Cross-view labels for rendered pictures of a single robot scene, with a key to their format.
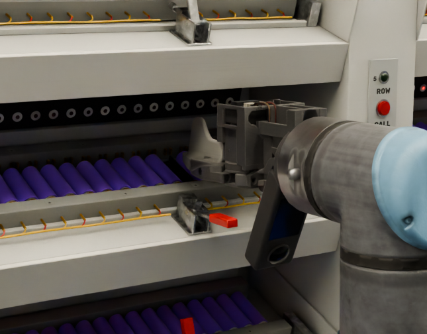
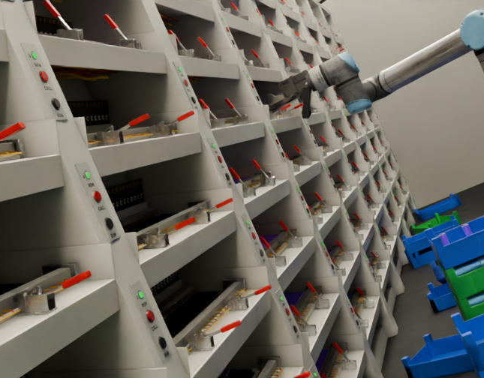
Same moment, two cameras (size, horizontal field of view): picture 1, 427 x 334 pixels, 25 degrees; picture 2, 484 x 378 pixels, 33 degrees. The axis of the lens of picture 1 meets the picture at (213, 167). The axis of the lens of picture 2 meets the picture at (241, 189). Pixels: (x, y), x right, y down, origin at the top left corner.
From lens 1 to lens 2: 2.56 m
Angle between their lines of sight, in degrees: 46
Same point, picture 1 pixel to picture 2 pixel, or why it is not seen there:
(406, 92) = not seen: hidden behind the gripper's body
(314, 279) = (296, 142)
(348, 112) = not seen: hidden behind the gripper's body
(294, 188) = (320, 81)
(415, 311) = (362, 85)
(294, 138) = (312, 72)
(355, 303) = (352, 90)
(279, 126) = (301, 76)
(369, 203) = (345, 67)
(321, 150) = (324, 67)
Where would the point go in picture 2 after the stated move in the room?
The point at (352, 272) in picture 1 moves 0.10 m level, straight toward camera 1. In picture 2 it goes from (347, 84) to (366, 74)
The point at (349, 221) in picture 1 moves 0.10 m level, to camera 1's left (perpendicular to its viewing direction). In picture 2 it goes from (341, 74) to (326, 79)
